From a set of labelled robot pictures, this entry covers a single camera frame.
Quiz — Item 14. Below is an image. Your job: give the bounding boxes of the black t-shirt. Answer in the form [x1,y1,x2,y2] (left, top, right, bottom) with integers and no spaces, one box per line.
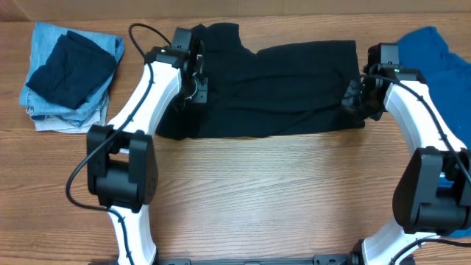
[156,23,364,140]

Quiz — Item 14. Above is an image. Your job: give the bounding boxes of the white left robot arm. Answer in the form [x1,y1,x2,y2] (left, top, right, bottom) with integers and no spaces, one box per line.
[87,28,206,264]

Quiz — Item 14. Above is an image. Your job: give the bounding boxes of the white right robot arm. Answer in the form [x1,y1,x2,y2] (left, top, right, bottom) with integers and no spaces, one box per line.
[314,43,470,264]

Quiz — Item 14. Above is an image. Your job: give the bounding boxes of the blue t-shirt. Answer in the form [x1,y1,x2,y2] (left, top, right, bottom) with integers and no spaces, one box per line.
[395,26,471,239]

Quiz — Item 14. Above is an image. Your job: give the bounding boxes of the folded dark navy garment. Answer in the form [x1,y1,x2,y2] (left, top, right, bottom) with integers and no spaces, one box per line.
[26,31,117,109]

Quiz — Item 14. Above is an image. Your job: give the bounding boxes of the folded light blue jeans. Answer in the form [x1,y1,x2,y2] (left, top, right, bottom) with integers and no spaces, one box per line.
[19,22,124,133]

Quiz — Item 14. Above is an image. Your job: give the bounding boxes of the cardboard back panel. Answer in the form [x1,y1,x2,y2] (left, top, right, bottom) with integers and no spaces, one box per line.
[1,0,470,21]

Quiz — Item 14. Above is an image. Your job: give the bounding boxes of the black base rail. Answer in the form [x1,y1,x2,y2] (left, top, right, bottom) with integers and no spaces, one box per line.
[88,253,417,265]

